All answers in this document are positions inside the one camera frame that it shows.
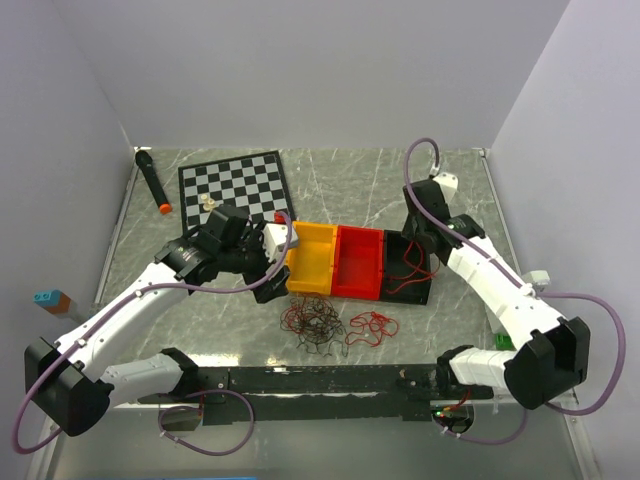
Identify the black marker orange cap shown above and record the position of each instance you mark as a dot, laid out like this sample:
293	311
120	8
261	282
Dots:
145	163

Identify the black plastic bin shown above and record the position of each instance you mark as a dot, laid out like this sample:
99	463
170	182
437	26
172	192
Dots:
406	271

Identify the green small block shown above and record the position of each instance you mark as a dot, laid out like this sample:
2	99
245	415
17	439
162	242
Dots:
503	342

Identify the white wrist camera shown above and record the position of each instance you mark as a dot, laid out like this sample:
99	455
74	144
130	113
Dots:
448	183
274	239

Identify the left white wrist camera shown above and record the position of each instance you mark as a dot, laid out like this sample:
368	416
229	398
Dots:
274	239

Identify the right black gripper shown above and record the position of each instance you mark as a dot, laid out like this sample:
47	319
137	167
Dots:
408	230

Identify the yellow plastic bin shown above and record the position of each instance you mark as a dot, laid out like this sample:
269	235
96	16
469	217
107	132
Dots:
311	262

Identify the cream chess pieces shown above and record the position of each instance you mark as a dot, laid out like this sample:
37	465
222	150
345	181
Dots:
208	203

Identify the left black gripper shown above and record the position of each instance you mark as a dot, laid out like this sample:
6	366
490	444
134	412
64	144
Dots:
256	240

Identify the red plastic bin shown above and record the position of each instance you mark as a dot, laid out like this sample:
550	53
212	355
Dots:
358	263

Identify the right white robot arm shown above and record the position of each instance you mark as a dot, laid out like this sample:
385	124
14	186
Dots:
549	354

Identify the blue and brown block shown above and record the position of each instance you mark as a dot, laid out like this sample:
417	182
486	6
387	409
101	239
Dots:
60	305

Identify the black and white chessboard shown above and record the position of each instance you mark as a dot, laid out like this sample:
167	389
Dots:
255	183

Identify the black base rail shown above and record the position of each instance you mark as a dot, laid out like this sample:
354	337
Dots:
408	392

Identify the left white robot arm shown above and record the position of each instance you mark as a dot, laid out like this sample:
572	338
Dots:
75	380

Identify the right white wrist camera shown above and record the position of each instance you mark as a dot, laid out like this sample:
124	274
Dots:
448	183

